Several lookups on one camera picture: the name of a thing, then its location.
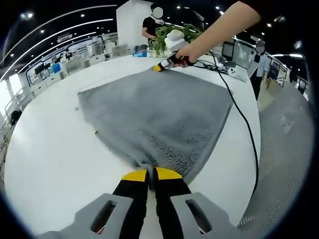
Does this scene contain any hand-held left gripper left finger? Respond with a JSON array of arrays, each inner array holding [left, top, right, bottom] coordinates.
[[37, 169, 150, 239]]

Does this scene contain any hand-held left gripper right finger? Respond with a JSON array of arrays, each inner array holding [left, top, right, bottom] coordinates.
[[152, 166, 250, 239]]

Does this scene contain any grey towel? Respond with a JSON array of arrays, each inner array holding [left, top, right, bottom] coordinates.
[[77, 67, 234, 185]]

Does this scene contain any person's right hand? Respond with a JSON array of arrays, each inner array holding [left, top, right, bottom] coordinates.
[[174, 42, 209, 68]]

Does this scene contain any green potted plant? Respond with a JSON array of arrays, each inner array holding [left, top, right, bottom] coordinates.
[[149, 22, 204, 57]]

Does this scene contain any white square pillar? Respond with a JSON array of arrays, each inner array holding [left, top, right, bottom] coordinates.
[[116, 0, 154, 48]]

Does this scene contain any grey curved device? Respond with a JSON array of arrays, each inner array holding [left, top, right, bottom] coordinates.
[[219, 56, 237, 69]]

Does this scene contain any black bag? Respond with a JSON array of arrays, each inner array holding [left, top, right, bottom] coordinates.
[[10, 111, 22, 125]]

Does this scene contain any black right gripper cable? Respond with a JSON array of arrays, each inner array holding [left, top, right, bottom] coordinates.
[[193, 51, 260, 200]]

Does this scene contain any black wall monitor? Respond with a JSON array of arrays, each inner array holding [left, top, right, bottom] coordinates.
[[34, 63, 50, 75]]

